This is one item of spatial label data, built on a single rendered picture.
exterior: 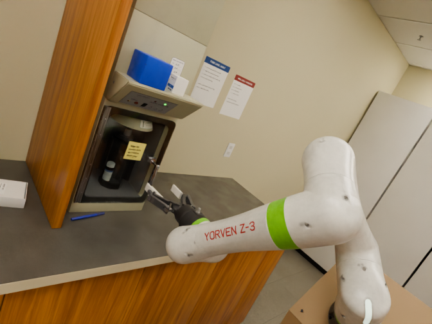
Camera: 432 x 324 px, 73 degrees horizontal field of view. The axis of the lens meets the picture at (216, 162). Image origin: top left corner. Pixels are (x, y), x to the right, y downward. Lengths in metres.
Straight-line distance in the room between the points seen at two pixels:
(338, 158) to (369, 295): 0.42
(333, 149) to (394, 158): 2.94
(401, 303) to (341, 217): 0.69
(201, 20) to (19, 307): 1.10
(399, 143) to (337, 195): 3.05
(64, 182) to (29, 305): 0.38
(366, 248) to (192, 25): 0.94
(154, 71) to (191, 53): 0.24
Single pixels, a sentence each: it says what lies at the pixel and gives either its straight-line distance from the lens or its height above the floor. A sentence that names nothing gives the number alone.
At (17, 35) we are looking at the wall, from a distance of 1.42.
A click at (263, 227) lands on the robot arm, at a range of 0.66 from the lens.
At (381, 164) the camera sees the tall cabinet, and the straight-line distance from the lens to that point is 3.67.
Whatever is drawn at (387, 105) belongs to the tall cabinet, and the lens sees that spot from 3.77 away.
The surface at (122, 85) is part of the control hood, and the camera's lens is 0.99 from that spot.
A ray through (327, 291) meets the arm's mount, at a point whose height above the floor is 1.11.
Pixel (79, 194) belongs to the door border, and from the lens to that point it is 1.21.
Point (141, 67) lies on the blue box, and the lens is 1.00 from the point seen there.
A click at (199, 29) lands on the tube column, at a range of 1.19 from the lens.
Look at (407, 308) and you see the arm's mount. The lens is 1.26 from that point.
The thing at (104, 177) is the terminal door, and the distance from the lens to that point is 1.21.
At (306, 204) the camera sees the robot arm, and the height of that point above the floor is 1.48.
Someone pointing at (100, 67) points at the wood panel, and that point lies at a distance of 0.95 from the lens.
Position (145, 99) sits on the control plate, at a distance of 1.05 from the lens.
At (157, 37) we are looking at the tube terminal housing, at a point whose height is 1.66.
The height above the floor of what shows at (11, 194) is 0.98.
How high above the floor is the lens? 1.64
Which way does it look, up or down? 16 degrees down
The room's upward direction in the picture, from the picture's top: 25 degrees clockwise
